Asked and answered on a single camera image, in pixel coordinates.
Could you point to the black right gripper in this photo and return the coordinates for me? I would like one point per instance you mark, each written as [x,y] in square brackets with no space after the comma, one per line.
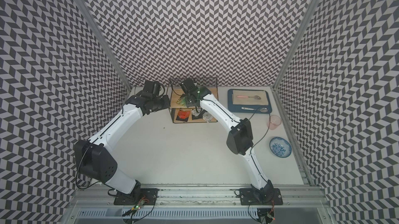
[189,103]

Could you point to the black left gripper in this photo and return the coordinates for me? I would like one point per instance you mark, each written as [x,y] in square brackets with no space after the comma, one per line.
[165,97]

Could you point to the green tea bag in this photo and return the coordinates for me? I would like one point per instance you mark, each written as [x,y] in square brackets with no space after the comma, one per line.
[181,101]

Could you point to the red tea bag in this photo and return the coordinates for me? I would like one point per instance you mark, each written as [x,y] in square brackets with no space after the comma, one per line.
[183,115]

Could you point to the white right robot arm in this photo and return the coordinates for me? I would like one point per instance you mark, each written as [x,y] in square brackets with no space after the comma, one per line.
[239,139]

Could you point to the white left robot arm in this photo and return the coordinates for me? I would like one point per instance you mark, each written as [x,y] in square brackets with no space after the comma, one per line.
[94,158]

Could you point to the blue tray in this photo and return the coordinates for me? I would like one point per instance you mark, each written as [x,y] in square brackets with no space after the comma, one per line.
[237,108]

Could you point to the beige cloth on tray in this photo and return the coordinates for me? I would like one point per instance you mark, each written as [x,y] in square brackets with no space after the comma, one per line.
[250,101]

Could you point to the pink plastic cup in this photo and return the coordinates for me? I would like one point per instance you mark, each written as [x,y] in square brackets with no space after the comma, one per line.
[274,122]

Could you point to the blue patterned bowl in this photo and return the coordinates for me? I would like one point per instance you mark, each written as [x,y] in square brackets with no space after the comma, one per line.
[280,147]

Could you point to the black wire wooden shelf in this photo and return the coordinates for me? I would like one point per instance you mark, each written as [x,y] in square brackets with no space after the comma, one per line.
[204,84]

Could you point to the pink handled spoon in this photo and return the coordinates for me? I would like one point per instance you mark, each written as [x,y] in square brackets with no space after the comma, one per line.
[256,97]

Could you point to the white handled spoon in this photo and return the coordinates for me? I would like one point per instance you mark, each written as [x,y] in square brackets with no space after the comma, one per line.
[261,109]

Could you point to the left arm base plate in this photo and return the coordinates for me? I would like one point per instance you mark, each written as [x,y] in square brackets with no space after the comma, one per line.
[149,195]

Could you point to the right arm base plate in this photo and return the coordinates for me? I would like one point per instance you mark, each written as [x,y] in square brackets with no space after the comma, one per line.
[250,196]

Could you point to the aluminium front rail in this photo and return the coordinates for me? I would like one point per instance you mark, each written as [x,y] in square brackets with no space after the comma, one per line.
[204,196]

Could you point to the aluminium corner post left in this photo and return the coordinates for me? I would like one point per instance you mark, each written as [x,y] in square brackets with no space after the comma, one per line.
[102,41]

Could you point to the aluminium corner post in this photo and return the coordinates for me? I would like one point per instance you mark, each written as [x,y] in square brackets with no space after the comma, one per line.
[102,41]
[296,41]

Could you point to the aluminium corner post right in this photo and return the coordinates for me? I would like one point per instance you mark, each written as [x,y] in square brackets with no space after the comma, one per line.
[296,41]

